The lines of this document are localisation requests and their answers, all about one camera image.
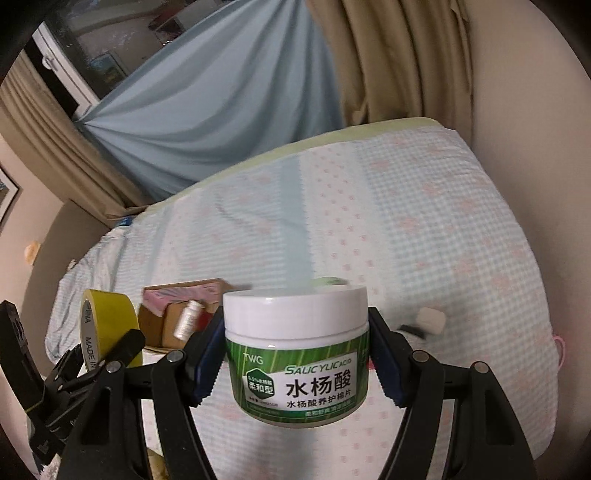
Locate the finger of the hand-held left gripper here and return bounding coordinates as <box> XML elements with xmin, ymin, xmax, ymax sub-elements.
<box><xmin>42</xmin><ymin>329</ymin><xmax>147</xmax><ymax>416</ymax></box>

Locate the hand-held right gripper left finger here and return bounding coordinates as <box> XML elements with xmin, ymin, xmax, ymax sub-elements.
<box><xmin>60</xmin><ymin>312</ymin><xmax>227</xmax><ymax>480</ymax></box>

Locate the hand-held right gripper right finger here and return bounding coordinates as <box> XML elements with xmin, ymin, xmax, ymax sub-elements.
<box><xmin>368</xmin><ymin>306</ymin><xmax>533</xmax><ymax>480</ymax></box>

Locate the cardboard box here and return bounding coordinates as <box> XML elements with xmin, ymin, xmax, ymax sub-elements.
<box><xmin>138</xmin><ymin>278</ymin><xmax>252</xmax><ymax>352</ymax></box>

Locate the yellow tape roll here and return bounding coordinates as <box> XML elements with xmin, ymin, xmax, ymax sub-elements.
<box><xmin>79</xmin><ymin>289</ymin><xmax>140</xmax><ymax>370</ymax></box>

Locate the white-lidded jar with green label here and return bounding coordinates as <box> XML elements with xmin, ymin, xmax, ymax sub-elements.
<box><xmin>223</xmin><ymin>282</ymin><xmax>370</xmax><ymax>421</ymax></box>

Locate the silver thread spool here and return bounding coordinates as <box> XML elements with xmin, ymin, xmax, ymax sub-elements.
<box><xmin>172</xmin><ymin>299</ymin><xmax>202</xmax><ymax>343</ymax></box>

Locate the small white eraser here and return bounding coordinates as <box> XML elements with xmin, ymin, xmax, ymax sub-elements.
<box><xmin>416</xmin><ymin>308</ymin><xmax>447</xmax><ymax>336</ymax></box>

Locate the pink packet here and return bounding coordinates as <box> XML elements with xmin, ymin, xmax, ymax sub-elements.
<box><xmin>143</xmin><ymin>282</ymin><xmax>237</xmax><ymax>317</ymax></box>

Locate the narrow beige curtain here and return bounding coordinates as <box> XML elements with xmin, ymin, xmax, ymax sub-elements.
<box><xmin>0</xmin><ymin>57</ymin><xmax>151</xmax><ymax>228</ymax></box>

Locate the light green bed sheet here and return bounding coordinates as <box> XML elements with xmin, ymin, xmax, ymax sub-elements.
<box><xmin>142</xmin><ymin>117</ymin><xmax>445</xmax><ymax>214</ymax></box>

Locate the light blue curtain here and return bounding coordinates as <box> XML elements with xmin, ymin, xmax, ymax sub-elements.
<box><xmin>73</xmin><ymin>0</ymin><xmax>348</xmax><ymax>205</ymax></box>

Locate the wide beige curtain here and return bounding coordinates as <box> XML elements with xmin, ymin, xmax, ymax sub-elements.
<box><xmin>307</xmin><ymin>0</ymin><xmax>477</xmax><ymax>145</ymax></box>

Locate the window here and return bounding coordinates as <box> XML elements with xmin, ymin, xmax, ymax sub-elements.
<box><xmin>27</xmin><ymin>0</ymin><xmax>200</xmax><ymax>112</ymax></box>

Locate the framed wall picture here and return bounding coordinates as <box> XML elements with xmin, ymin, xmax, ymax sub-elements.
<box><xmin>0</xmin><ymin>163</ymin><xmax>23</xmax><ymax>232</ymax></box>

